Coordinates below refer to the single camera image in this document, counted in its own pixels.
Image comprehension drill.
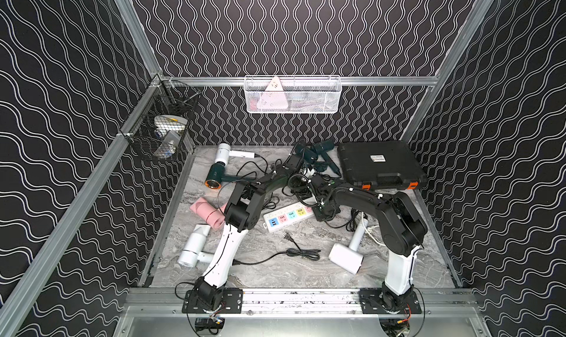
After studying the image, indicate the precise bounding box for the white multicolour power strip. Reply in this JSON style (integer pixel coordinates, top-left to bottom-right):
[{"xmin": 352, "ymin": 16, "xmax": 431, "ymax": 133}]
[{"xmin": 263, "ymin": 202, "xmax": 314, "ymax": 232}]

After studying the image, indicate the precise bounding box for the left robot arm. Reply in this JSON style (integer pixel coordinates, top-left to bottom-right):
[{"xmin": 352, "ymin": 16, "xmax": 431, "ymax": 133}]
[{"xmin": 193, "ymin": 155, "xmax": 304, "ymax": 310}]

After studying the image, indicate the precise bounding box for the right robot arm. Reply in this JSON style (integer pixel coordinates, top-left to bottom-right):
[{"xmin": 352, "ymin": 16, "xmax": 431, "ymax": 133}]
[{"xmin": 307, "ymin": 175, "xmax": 427, "ymax": 305}]

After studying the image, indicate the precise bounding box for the dark green hair dryer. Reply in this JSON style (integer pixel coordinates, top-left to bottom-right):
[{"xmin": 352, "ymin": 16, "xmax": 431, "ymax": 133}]
[
  {"xmin": 312, "ymin": 139, "xmax": 342, "ymax": 178},
  {"xmin": 294, "ymin": 143, "xmax": 318, "ymax": 165}
]

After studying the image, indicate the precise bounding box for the black plastic tool case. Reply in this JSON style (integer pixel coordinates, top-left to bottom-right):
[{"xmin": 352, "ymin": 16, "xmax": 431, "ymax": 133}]
[{"xmin": 338, "ymin": 141, "xmax": 428, "ymax": 190}]

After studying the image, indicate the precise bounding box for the small white hair dryer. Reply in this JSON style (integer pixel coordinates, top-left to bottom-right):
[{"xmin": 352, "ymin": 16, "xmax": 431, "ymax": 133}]
[{"xmin": 214, "ymin": 143, "xmax": 256, "ymax": 166}]

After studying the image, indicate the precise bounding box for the pink triangle card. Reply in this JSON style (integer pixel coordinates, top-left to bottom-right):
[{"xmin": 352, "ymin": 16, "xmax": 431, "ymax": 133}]
[{"xmin": 256, "ymin": 76, "xmax": 289, "ymax": 112}]

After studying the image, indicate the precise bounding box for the white hair dryer front right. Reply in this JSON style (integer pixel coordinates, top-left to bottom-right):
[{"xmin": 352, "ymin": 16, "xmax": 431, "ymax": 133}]
[{"xmin": 329, "ymin": 218, "xmax": 368, "ymax": 274}]

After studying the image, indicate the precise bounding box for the large green orange hair dryer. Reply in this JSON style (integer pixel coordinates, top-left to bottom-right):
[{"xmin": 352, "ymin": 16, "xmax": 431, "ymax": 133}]
[{"xmin": 204, "ymin": 162, "xmax": 255, "ymax": 190}]

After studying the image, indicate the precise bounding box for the pink hair dryer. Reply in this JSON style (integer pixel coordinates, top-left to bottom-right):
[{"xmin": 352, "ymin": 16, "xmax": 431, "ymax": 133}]
[{"xmin": 190, "ymin": 197, "xmax": 226, "ymax": 229}]

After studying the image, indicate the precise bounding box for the white bottle in mesh basket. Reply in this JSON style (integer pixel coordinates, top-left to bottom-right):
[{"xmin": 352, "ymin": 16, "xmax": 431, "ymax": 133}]
[{"xmin": 153, "ymin": 129, "xmax": 181, "ymax": 160}]

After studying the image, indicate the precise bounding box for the white hair dryer front left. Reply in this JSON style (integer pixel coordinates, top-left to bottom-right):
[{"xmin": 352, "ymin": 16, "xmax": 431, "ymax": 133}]
[{"xmin": 177, "ymin": 224, "xmax": 213, "ymax": 268}]

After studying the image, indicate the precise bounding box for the black cable large green dryer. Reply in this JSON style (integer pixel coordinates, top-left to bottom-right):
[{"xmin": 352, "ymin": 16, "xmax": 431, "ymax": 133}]
[{"xmin": 236, "ymin": 154, "xmax": 282, "ymax": 179}]

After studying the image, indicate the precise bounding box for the white power strip cable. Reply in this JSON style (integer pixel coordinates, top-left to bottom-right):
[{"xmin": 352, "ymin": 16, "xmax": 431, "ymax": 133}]
[{"xmin": 362, "ymin": 212, "xmax": 388, "ymax": 247}]

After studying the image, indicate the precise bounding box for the clear wall basket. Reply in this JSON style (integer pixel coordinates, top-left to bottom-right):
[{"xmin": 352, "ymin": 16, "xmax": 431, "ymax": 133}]
[{"xmin": 243, "ymin": 75, "xmax": 343, "ymax": 114}]

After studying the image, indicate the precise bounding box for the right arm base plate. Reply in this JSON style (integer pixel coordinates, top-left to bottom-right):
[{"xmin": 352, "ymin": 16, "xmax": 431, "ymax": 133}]
[{"xmin": 358, "ymin": 286, "xmax": 422, "ymax": 315}]

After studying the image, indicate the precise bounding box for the black wire mesh basket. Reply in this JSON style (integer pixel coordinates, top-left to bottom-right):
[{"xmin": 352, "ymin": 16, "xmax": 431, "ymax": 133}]
[{"xmin": 126, "ymin": 80, "xmax": 203, "ymax": 163}]

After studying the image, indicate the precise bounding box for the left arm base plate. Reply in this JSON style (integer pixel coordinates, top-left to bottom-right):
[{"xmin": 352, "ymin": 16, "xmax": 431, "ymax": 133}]
[{"xmin": 182, "ymin": 288, "xmax": 243, "ymax": 315}]

